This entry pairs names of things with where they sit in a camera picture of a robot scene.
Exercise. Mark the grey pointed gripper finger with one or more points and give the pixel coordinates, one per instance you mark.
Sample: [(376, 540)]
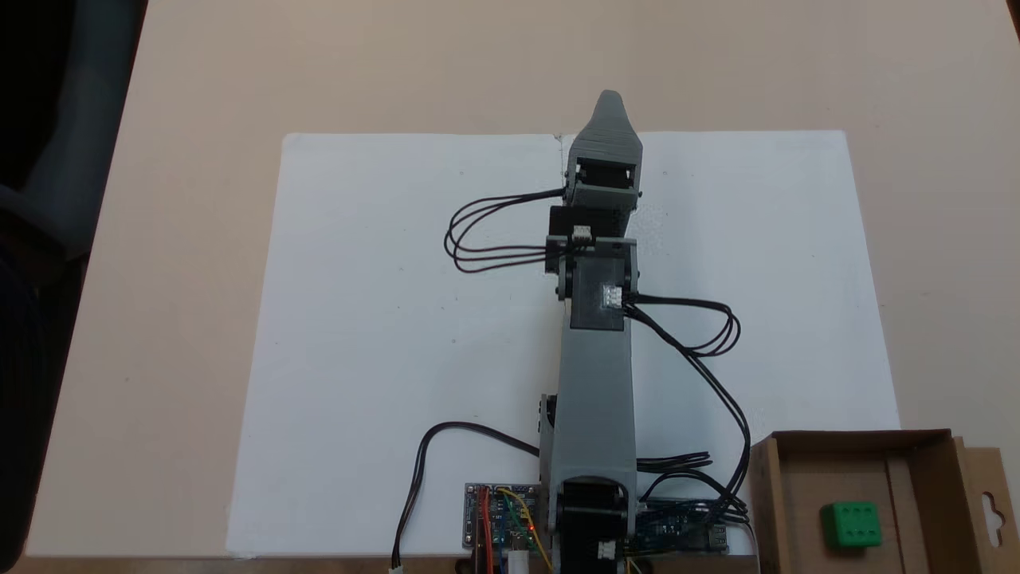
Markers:
[(607, 127)]

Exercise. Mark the brown cardboard box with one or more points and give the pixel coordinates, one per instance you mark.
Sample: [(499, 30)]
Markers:
[(805, 478)]

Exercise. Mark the white plug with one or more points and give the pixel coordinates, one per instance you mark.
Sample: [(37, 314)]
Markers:
[(519, 564)]

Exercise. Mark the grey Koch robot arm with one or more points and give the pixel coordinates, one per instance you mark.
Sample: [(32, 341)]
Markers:
[(596, 383)]

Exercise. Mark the dark chair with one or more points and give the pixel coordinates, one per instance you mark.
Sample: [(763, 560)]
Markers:
[(56, 143)]

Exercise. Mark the white paper sheet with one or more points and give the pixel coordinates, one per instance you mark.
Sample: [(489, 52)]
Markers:
[(382, 319)]

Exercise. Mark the green dice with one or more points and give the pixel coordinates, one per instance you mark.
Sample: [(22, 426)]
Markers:
[(853, 526)]

